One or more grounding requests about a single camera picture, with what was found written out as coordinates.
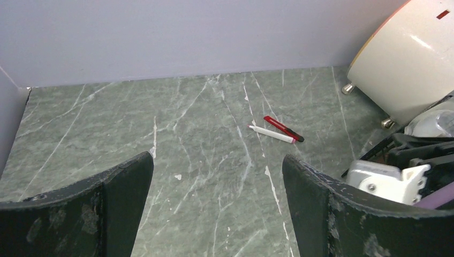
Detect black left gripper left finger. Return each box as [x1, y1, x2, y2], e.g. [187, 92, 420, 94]
[1, 152, 154, 256]

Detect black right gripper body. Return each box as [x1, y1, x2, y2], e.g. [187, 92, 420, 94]
[387, 133, 453, 205]

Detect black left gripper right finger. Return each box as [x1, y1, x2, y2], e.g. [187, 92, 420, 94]
[282, 155, 453, 256]

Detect black capped clear bottle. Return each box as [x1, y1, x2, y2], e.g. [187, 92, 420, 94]
[404, 110, 453, 138]

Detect cream cylindrical appliance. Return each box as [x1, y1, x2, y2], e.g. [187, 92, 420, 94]
[342, 0, 453, 128]

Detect red utility knife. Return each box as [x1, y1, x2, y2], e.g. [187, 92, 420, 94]
[263, 116, 305, 142]

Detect white marker pen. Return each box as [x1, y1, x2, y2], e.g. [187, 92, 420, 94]
[247, 125, 296, 143]

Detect black wire wine rack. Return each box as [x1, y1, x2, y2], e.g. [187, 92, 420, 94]
[341, 93, 454, 179]

